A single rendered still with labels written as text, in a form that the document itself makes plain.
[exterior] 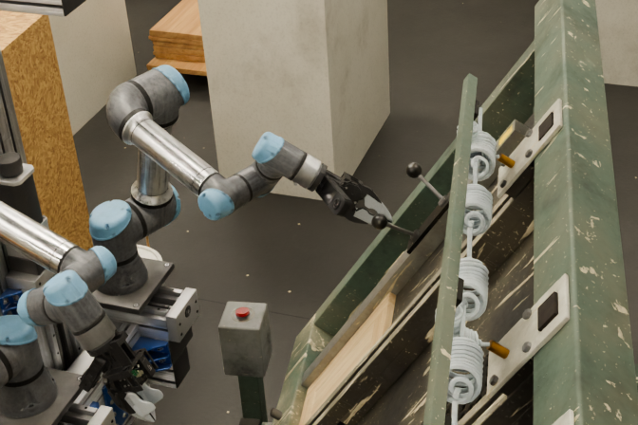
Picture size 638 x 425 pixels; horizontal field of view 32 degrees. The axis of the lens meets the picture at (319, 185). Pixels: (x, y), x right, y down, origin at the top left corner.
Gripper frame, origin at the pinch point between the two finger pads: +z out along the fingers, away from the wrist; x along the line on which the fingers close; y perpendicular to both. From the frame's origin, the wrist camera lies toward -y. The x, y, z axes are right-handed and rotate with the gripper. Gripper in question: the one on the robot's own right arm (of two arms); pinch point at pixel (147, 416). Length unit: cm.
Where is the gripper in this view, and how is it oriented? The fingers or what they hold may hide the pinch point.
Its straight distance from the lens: 236.8
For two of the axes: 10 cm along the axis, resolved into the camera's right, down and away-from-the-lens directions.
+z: 4.9, 8.1, 3.3
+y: 8.1, -2.7, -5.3
